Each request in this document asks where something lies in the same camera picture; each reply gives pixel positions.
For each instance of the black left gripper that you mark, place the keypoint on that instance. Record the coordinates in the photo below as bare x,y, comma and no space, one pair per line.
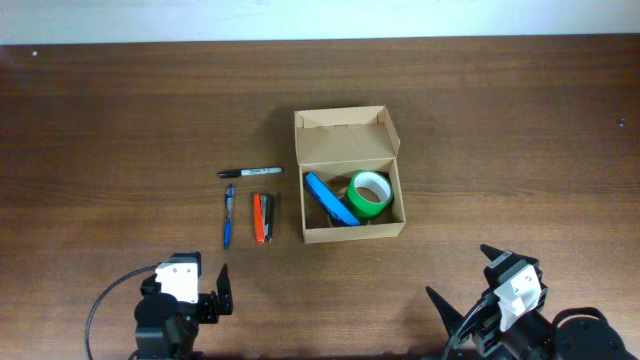
208,306

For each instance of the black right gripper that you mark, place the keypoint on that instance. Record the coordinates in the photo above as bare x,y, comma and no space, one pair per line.
480,312

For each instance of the orange black stapler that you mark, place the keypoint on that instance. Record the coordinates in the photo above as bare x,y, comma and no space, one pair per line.
263,216

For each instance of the blue ballpoint pen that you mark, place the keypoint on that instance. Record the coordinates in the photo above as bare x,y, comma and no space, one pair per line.
227,229

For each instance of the black sharpie marker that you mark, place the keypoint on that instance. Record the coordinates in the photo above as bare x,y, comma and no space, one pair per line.
237,173

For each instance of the green tape roll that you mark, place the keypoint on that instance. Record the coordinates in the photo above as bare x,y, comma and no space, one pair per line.
374,182

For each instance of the blue plastic case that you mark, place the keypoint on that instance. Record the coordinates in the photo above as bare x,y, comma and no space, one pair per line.
329,201

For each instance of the brown cardboard box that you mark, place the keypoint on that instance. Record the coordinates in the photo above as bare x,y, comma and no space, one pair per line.
335,144

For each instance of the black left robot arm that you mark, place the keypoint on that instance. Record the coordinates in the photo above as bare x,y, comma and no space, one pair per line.
172,308

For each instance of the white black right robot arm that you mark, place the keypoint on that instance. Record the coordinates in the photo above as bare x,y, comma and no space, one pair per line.
574,333

